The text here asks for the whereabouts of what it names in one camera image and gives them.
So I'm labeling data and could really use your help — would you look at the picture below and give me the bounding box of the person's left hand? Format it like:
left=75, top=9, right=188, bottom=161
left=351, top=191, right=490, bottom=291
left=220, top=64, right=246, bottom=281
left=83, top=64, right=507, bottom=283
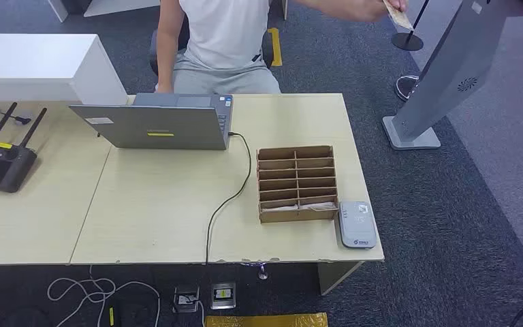
left=356, top=0, right=409, bottom=22

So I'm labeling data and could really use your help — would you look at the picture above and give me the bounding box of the grey card reader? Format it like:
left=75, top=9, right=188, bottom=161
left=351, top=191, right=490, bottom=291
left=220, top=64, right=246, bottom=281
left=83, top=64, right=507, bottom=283
left=338, top=201, right=378, bottom=249

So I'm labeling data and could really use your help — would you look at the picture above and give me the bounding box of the person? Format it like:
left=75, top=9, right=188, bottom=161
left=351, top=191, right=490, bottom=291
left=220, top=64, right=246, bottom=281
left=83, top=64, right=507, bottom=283
left=155, top=0, right=409, bottom=95

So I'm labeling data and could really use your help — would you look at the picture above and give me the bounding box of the cardboard card organizer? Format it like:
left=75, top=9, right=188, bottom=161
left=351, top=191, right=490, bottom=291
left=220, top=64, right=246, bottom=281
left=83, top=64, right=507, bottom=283
left=256, top=145, right=339, bottom=224

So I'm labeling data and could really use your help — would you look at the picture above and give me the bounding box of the grey laptop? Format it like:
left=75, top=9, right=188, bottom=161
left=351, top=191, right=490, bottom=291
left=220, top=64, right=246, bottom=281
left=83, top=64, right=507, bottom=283
left=68, top=93, right=234, bottom=151

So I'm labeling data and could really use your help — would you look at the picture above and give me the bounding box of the chrome stanchion base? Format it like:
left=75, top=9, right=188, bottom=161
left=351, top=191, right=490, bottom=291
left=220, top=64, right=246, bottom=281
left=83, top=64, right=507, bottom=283
left=394, top=74, right=420, bottom=102

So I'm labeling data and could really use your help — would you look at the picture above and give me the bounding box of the white furniture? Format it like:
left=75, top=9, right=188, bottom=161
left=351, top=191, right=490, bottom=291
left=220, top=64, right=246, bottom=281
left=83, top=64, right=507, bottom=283
left=47, top=0, right=161, bottom=22

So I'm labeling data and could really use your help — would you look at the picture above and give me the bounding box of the grey kiosk stand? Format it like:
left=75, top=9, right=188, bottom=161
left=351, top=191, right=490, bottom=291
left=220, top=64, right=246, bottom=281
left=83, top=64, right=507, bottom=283
left=382, top=0, right=523, bottom=151

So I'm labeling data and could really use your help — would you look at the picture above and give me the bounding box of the yellow floor tape strip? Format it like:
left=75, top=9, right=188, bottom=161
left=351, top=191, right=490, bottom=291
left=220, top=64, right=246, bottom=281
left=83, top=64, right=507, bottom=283
left=268, top=27, right=283, bottom=67

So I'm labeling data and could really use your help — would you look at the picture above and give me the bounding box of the white box cabinet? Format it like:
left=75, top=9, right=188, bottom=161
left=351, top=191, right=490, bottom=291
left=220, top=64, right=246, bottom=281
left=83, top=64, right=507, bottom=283
left=0, top=33, right=129, bottom=106

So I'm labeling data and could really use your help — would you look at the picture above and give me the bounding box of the black remote controller with antennas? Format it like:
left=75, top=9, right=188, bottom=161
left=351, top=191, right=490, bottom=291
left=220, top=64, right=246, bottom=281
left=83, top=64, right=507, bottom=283
left=0, top=102, right=48, bottom=194

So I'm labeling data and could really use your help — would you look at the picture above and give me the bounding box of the open floor socket box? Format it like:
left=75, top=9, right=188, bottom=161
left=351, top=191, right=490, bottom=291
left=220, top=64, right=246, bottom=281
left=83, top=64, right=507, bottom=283
left=173, top=285, right=201, bottom=313

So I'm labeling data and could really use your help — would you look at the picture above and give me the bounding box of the closed floor socket box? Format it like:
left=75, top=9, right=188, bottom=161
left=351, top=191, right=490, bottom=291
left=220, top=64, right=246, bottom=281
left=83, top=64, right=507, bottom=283
left=210, top=282, right=237, bottom=311

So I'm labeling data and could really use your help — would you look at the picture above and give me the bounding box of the black floor device yellow label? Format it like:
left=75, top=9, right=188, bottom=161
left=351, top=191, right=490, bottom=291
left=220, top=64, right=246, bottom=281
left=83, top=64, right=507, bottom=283
left=106, top=303, right=152, bottom=327

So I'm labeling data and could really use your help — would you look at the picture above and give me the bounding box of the yellow floor mat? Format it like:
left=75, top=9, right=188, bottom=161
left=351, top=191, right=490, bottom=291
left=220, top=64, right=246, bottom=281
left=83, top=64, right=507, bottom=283
left=205, top=312, right=329, bottom=327

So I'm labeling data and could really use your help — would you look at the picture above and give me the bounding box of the black stanchion post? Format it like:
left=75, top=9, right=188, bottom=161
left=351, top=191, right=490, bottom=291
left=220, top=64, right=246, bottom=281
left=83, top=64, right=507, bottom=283
left=391, top=0, right=430, bottom=51

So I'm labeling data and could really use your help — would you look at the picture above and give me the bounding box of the black laptop power cable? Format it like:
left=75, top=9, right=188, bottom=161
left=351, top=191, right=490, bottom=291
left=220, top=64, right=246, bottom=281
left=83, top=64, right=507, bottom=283
left=205, top=131, right=253, bottom=265

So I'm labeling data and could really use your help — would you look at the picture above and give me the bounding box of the small black cable adapter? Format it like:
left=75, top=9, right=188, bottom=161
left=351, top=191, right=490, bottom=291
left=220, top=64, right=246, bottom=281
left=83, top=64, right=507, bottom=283
left=0, top=106, right=32, bottom=126

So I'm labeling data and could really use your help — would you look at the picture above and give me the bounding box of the white floor cable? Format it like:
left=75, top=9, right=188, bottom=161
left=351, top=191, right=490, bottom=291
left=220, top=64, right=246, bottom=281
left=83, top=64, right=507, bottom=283
left=47, top=266, right=161, bottom=327

